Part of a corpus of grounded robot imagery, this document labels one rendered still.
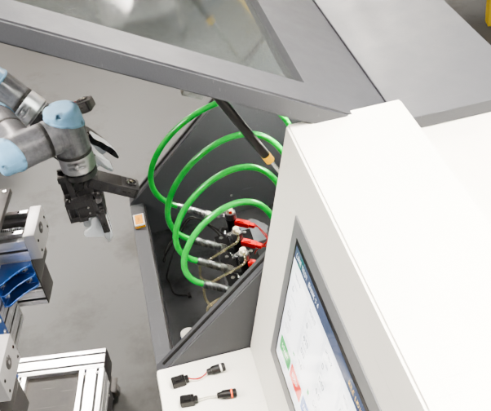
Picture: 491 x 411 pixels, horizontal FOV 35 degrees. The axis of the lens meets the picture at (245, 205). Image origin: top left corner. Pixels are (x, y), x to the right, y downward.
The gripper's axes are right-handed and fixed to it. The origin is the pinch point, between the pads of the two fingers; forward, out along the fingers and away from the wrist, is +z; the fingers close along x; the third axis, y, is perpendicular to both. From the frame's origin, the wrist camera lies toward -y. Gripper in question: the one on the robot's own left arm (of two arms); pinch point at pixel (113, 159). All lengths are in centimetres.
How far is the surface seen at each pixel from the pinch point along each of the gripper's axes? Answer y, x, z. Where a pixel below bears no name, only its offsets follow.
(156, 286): 21.9, 0.7, 29.0
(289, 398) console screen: -7, 55, 48
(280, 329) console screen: -13, 46, 40
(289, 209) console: -32, 42, 26
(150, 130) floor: 83, -236, 32
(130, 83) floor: 87, -290, 11
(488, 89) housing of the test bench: -70, 22, 45
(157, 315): 22.6, 10.5, 31.4
